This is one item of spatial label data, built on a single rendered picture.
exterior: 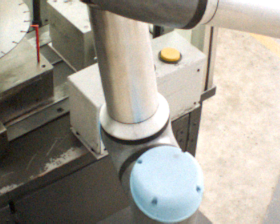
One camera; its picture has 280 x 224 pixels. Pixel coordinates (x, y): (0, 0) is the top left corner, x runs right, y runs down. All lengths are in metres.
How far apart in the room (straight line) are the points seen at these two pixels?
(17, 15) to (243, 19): 0.71
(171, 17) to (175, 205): 0.35
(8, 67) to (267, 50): 1.75
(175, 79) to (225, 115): 1.22
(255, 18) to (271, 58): 2.07
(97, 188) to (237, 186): 0.90
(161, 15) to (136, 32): 0.18
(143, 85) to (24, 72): 0.46
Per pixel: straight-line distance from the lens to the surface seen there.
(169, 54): 1.31
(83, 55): 1.43
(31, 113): 1.40
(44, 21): 1.69
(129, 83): 0.96
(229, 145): 2.40
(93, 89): 1.24
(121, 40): 0.90
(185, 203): 0.97
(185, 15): 0.73
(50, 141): 1.35
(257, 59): 2.83
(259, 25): 0.81
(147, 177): 0.98
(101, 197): 1.50
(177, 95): 1.35
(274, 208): 2.20
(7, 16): 1.39
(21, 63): 1.40
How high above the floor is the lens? 1.72
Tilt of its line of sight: 44 degrees down
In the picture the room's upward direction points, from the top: 2 degrees clockwise
